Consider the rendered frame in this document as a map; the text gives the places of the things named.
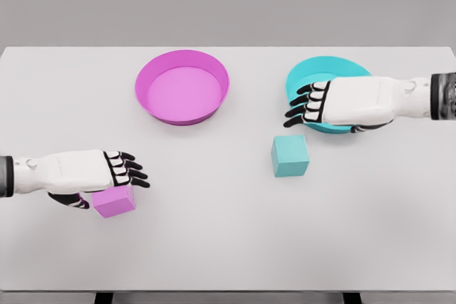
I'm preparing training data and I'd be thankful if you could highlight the cyan round plate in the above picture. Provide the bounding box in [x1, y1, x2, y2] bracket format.
[284, 56, 373, 135]

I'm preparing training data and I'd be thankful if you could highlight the pink round plate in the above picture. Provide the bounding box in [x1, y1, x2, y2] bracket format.
[134, 49, 231, 127]

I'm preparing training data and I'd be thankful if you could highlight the cyan cube block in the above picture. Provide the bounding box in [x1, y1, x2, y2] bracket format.
[270, 135, 310, 179]

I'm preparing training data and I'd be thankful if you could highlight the pink cube block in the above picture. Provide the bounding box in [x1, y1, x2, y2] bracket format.
[91, 184, 137, 219]

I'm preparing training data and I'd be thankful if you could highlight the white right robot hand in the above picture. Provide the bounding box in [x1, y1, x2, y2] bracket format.
[283, 75, 396, 135]

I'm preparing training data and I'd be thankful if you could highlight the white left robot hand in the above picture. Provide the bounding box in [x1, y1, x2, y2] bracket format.
[43, 150, 151, 211]

